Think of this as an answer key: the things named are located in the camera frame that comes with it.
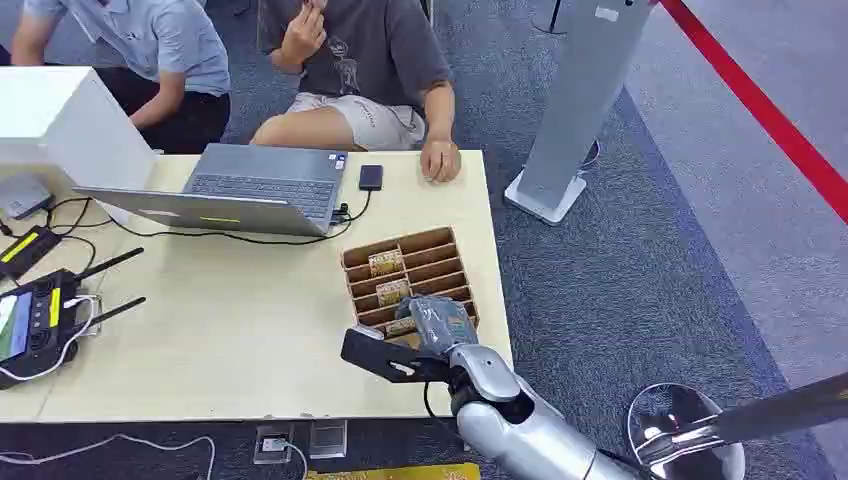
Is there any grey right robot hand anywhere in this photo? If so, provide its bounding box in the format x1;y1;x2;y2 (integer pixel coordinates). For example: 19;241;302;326
395;296;480;360

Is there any wooden card box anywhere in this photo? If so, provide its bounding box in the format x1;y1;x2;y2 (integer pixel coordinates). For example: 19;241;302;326
340;225;481;347

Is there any yellow sheet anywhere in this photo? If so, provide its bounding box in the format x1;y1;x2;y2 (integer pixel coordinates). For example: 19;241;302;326
305;462;482;480

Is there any grey floor socket plate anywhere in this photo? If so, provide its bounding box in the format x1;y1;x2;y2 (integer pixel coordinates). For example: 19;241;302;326
308;419;349;460

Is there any person's left hand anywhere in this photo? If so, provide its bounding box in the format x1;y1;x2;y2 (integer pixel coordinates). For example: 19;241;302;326
419;138;463;185

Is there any person's hand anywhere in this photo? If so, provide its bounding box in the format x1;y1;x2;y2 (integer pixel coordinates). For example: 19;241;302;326
280;3;328;68
419;138;463;185

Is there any floor socket with plug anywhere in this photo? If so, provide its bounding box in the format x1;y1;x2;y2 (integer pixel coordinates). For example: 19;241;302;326
252;423;297;466

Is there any grey laptop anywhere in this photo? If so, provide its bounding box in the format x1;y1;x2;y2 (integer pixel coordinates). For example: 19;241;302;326
72;142;350;239

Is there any person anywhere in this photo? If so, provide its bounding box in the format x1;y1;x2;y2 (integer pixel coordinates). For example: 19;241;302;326
9;0;232;156
249;0;463;185

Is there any grey pillar stand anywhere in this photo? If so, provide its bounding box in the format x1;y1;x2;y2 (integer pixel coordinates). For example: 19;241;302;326
504;0;655;227

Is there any chrome stanchion base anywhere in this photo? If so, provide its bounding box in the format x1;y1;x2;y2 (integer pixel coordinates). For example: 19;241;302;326
625;382;747;480

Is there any person's right hand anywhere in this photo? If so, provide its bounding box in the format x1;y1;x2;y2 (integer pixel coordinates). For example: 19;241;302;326
280;3;328;68

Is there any chrome stanchion pole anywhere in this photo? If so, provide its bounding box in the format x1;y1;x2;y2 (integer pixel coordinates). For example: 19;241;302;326
634;371;848;462

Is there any red barrier belt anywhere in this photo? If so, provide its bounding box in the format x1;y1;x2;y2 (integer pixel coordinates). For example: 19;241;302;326
658;0;848;227

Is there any black remote controller with antennas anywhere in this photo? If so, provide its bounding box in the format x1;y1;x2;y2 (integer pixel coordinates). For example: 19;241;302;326
0;247;148;391

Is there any black device with yellow label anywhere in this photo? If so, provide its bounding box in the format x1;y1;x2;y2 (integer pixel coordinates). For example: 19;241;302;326
0;225;65;283

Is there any white box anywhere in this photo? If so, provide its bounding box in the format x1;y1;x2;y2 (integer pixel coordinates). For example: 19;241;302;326
0;66;159;227

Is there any small grey device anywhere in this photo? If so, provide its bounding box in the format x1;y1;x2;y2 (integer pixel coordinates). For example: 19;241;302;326
0;173;57;222

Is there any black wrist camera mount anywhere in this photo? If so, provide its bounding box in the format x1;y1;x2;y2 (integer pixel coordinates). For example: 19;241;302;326
340;327;458;386

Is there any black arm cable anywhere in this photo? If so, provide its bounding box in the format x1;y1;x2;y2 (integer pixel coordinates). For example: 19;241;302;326
421;382;465;440

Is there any black laptop cable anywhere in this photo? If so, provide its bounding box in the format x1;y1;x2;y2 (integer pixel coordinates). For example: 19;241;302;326
109;190;374;248

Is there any short white plug cable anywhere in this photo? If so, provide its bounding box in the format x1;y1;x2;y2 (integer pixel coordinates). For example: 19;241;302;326
280;439;310;480

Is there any long white cable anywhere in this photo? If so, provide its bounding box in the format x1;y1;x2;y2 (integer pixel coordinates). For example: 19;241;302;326
0;433;217;480

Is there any thin black cable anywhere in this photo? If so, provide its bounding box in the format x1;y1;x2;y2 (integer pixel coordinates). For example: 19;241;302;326
44;196;115;273

